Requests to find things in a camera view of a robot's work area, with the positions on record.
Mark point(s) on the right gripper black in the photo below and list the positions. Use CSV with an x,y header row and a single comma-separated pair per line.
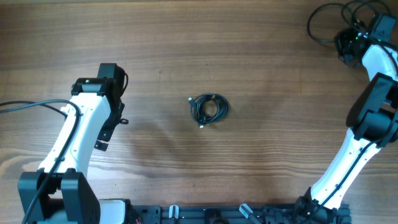
x,y
340,37

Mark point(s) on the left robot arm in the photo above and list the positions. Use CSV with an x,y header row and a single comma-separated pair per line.
x,y
59,191

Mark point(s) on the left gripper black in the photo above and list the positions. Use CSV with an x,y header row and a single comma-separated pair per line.
x,y
104,135

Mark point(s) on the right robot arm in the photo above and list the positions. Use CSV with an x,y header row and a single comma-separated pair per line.
x,y
306,210

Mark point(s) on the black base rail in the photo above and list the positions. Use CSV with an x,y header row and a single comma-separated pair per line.
x,y
155,214

